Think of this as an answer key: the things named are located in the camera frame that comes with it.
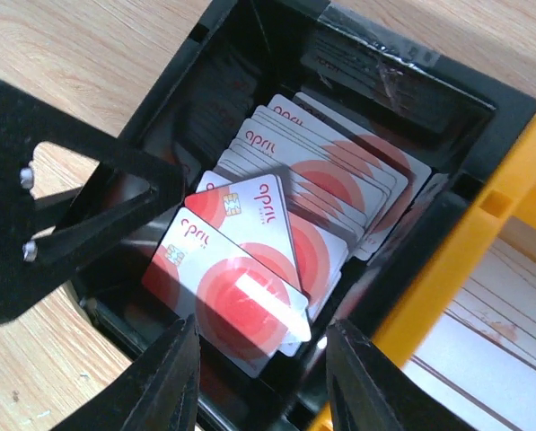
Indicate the stack of white cards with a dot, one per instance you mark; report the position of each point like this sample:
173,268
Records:
479,360

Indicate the red-white credit card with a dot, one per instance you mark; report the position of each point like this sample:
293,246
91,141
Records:
252,214
241,307

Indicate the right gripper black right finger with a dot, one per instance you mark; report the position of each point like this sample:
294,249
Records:
369,392

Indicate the stack of red-white cards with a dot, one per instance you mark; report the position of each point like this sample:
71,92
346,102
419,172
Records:
351,180

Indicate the yellow plastic bin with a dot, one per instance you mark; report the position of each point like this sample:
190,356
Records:
404,291

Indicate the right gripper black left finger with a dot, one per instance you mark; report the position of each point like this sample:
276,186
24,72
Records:
159,391

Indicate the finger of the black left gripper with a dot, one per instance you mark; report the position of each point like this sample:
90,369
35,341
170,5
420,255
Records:
44,242

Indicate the black bin with red cards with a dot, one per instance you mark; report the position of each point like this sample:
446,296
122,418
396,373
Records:
240,54

